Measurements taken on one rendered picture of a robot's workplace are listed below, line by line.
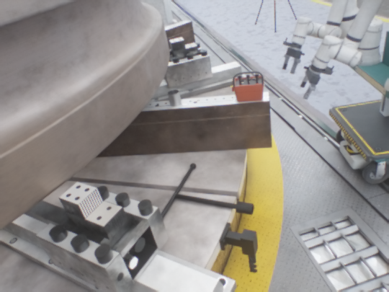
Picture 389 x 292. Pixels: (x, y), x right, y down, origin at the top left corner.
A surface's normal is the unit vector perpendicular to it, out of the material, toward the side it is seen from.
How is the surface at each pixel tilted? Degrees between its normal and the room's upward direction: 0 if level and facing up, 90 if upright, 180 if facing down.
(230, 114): 90
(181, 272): 0
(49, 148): 90
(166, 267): 0
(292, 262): 0
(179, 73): 90
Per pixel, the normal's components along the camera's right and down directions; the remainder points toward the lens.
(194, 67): 0.26, 0.51
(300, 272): -0.15, -0.82
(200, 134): -0.12, 0.57
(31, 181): 0.83, 0.20
